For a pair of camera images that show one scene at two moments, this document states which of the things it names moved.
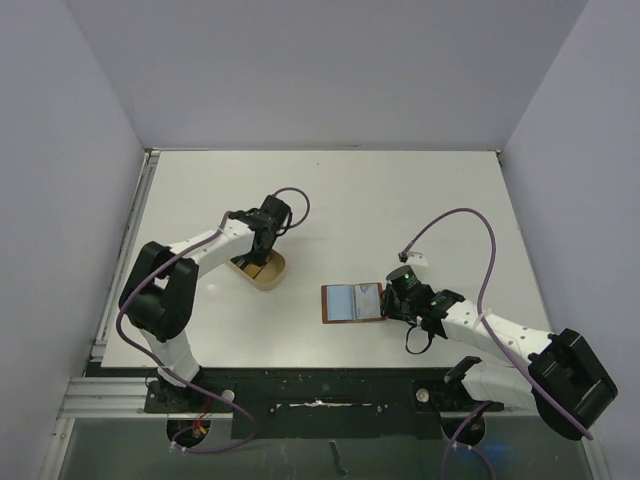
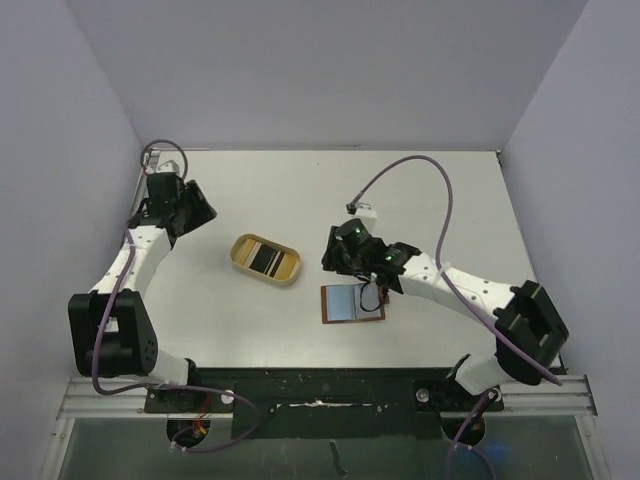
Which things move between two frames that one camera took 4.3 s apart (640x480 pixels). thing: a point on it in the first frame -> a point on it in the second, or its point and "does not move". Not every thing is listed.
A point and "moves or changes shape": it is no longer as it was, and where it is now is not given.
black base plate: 322,404 does not move
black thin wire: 406,343 -> 360,300
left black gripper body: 273,239 -> 193,208
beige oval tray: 270,276 moves or changes shape
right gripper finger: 389,292 -> 338,243
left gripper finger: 256,258 -> 191,210
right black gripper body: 392,303 -> 333,256
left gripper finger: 264,254 -> 191,200
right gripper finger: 389,309 -> 338,257
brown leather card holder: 351,303 does not move
